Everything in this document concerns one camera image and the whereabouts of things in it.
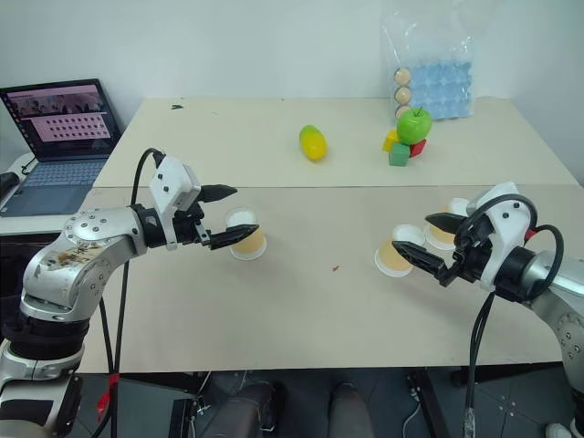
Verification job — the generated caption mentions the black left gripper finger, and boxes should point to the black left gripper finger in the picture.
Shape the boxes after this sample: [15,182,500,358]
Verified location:
[200,183,239,204]
[209,223,261,252]

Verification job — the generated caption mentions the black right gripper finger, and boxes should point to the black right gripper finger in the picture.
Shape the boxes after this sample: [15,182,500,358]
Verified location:
[424,212,466,235]
[391,241,447,276]

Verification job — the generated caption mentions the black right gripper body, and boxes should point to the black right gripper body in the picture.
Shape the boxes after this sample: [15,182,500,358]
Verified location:
[438,214,493,287]

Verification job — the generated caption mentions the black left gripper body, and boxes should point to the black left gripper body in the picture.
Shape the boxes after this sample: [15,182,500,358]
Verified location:
[171,199,214,250]

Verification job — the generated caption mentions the tan paper cup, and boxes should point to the tan paper cup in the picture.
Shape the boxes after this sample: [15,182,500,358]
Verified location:
[224,206,268,262]
[374,224,426,278]
[422,197,472,250]

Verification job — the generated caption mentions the green toy cube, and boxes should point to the green toy cube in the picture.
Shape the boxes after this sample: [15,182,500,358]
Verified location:
[388,142,411,168]

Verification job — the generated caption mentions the green toy apple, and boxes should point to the green toy apple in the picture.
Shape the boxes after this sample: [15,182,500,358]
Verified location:
[396,108,433,144]

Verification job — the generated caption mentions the yellow green toy mango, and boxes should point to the yellow green toy mango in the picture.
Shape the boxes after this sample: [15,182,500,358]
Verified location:
[298,124,329,162]

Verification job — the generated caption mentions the blue egg tray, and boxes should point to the blue egg tray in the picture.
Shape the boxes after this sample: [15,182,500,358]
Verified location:
[400,60,475,121]

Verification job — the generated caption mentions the grey open laptop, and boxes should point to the grey open laptop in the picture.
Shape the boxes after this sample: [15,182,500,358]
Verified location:
[0,78,124,218]

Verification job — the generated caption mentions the black table leg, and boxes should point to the black table leg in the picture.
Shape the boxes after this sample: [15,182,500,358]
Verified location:
[409,368,454,438]

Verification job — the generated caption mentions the dark rounded shape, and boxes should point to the dark rounded shape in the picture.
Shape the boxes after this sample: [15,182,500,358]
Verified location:
[213,381,280,438]

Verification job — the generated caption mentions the black object beside laptop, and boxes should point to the black object beside laptop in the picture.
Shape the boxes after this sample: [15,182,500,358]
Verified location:
[0,172,22,207]

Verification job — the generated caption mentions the egg carton in plastic bag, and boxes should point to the egg carton in plastic bag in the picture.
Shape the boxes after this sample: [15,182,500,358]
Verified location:
[380,12,476,122]

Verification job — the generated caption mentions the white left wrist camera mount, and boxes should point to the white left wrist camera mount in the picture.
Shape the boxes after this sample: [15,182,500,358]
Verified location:
[149,156,203,252]

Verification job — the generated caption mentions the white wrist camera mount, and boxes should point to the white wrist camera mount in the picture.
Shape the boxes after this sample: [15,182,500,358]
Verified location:
[464,182,540,292]
[149,156,203,252]

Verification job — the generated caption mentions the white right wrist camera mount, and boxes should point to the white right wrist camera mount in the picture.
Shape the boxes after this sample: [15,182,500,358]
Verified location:
[464,182,540,292]

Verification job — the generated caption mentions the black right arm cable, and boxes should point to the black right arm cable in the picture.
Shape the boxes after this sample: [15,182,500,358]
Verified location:
[524,224,566,287]
[453,193,540,434]

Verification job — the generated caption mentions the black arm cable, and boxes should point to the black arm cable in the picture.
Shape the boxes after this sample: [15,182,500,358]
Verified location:
[98,297,116,381]
[108,147,166,438]
[453,193,540,434]
[524,224,566,287]

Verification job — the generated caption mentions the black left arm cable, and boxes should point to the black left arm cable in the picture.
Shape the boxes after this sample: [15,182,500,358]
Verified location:
[98,297,116,381]
[108,147,166,438]

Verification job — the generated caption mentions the thin white floor cable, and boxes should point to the thin white floor cable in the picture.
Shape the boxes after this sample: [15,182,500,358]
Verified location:
[401,387,423,438]

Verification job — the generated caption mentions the red tape on cable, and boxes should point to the red tape on cable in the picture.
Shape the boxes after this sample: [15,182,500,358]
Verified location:
[96,372,120,412]

